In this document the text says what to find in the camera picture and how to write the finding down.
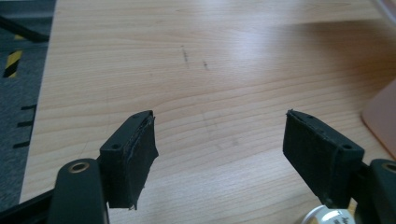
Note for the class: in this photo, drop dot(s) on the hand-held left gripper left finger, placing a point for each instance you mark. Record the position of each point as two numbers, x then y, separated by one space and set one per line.
130 161

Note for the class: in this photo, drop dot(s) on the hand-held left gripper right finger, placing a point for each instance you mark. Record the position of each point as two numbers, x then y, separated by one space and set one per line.
317 155

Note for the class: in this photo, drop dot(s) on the round white container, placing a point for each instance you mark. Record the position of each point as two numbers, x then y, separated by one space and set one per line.
330 216

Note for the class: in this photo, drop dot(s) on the pink flat object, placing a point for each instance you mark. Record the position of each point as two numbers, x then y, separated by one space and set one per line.
381 119

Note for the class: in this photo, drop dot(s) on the yellow black hazard tape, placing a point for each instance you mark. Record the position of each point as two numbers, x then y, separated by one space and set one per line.
12 63

